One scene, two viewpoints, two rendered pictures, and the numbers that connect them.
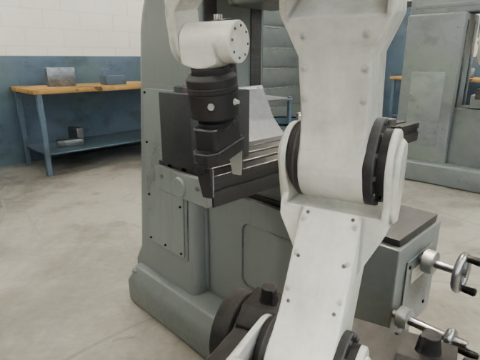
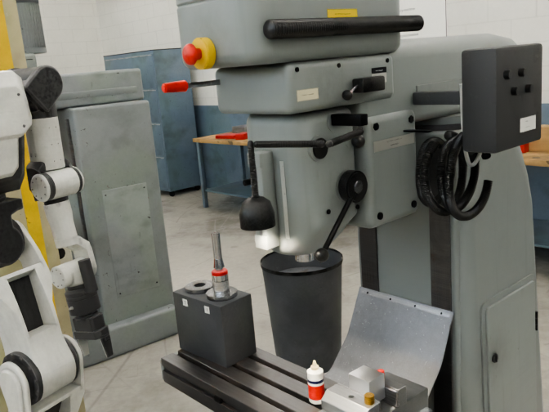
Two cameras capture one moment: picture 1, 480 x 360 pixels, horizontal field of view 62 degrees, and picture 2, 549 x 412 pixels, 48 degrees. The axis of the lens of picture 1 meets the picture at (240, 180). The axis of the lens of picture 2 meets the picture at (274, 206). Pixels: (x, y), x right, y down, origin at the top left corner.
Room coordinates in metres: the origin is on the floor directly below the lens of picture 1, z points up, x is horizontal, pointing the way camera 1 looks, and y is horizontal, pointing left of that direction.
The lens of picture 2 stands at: (1.39, -1.62, 1.74)
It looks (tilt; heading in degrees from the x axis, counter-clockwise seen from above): 13 degrees down; 94
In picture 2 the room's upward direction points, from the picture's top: 5 degrees counter-clockwise
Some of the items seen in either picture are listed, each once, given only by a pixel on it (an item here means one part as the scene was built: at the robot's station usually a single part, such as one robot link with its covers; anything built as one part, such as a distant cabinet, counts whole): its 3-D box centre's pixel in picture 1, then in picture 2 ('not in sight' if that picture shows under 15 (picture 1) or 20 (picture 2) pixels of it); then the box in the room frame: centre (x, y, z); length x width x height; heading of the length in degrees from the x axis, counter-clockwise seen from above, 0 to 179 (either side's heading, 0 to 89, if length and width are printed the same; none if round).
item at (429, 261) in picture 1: (447, 267); not in sight; (1.01, -0.59, 0.60); 0.16 x 0.12 x 0.12; 45
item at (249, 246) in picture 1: (307, 269); not in sight; (1.34, -0.26, 0.40); 0.80 x 0.30 x 0.60; 45
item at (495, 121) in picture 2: not in sight; (505, 96); (1.81, -0.27, 1.62); 0.20 x 0.09 x 0.21; 45
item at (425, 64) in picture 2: not in sight; (426, 76); (1.72, 0.11, 1.66); 0.80 x 0.23 x 0.20; 45
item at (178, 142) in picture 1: (206, 123); (213, 320); (1.07, 0.09, 1.00); 0.22 x 0.12 x 0.20; 138
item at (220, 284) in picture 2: not in sight; (220, 282); (1.11, 0.06, 1.13); 0.05 x 0.05 x 0.06
